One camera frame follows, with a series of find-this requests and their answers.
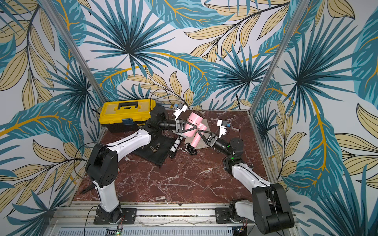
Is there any red black hand tool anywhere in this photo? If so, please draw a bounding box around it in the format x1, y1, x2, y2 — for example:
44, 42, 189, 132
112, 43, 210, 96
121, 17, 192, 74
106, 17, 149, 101
80, 184, 95, 195

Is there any pink hair dryer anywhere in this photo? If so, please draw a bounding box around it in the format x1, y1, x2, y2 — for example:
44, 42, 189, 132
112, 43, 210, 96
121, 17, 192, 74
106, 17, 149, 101
184, 112, 207, 155

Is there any white hair dryer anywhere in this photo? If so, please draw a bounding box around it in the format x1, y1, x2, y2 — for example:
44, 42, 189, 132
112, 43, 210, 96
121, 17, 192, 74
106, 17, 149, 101
168, 136, 183, 159

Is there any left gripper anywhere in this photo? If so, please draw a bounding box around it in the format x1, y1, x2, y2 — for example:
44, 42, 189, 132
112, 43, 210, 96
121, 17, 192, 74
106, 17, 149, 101
159, 118, 197, 133

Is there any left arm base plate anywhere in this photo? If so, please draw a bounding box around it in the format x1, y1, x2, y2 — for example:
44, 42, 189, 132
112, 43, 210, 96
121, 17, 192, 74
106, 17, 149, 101
94, 207, 137, 225

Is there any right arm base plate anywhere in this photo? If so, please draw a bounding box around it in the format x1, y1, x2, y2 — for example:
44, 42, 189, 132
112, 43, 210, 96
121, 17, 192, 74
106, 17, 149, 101
215, 207, 255, 224

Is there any black drawstring dryer bag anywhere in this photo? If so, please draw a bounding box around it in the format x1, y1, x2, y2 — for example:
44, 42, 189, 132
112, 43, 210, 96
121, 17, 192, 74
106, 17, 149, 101
132, 135, 175, 167

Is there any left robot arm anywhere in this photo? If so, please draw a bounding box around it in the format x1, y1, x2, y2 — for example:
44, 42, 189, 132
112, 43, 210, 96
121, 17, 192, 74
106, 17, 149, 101
85, 106, 197, 224

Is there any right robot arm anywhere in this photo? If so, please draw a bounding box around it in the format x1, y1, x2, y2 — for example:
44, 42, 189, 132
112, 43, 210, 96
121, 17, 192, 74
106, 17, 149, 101
198, 130, 295, 235

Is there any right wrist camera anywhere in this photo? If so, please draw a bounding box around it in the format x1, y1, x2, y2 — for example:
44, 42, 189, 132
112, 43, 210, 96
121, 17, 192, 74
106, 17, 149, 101
217, 120, 231, 138

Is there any yellow black toolbox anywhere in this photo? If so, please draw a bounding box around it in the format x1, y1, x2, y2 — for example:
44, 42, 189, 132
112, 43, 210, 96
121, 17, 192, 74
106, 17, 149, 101
99, 99, 156, 133

